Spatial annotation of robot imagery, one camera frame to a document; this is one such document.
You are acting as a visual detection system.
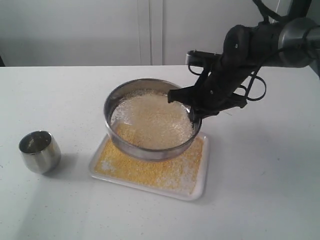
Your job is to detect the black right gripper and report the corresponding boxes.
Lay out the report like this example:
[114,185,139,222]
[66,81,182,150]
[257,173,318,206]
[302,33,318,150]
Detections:
[167,24,282,121]

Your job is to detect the round steel mesh sieve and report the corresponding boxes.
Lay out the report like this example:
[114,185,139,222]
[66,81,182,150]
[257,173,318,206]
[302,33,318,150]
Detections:
[103,78,202,162]

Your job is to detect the stainless steel cup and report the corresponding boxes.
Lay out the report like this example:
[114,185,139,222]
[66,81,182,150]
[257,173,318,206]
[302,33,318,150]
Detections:
[18,130,62,174]

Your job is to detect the yellow grain mixture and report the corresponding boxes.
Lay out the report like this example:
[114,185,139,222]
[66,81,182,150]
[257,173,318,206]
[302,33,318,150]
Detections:
[112,93,193,150]

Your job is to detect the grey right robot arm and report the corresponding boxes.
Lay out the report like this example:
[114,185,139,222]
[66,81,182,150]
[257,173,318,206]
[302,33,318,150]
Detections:
[167,17,320,121]

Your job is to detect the yellow millet grains in tray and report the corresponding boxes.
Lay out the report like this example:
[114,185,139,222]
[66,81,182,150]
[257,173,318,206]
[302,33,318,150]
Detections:
[93,123,204,196]

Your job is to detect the white plastic tray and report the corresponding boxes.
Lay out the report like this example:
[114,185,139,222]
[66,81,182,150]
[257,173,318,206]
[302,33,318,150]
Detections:
[89,131,210,202]

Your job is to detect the white cabinet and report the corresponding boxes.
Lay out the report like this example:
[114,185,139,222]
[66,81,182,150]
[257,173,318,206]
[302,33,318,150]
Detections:
[0,0,293,67]

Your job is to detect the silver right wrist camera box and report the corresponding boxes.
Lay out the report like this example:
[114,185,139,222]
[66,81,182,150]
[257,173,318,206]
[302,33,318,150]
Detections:
[185,50,221,68]

